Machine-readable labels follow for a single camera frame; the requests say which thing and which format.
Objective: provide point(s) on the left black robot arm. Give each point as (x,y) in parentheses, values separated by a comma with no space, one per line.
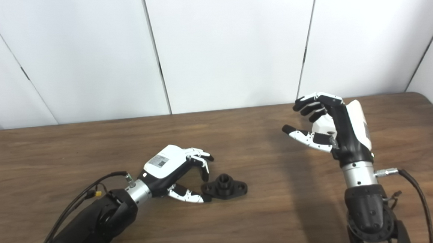
(91,227)

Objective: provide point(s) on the black flanged holder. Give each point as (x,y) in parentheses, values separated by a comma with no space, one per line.
(226,188)

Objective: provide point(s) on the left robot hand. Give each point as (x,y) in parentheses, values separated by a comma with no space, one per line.
(164,162)

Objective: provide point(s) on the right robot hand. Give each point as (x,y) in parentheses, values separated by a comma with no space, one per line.
(349,136)

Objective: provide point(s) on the round white plastic piece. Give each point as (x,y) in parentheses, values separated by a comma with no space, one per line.
(324,124)

